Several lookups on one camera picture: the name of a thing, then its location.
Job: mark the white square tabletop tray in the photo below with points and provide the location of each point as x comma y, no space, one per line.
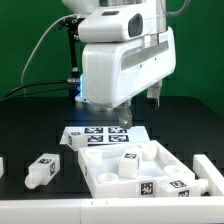
100,168

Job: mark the white front fence bar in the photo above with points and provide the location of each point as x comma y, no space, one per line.
178,210

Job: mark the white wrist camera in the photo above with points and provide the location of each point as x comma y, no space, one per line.
117,24

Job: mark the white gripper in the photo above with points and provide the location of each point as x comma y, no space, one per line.
115,72

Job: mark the camera on stand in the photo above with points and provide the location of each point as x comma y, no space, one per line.
70,22

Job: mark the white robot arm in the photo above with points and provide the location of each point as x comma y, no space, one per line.
83,8

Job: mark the white left fence piece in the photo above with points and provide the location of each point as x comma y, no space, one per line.
1,167

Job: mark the white sheet with markers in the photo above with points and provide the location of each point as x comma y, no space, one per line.
99,135

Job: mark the black camera stand pole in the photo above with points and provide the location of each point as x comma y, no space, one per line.
74,82

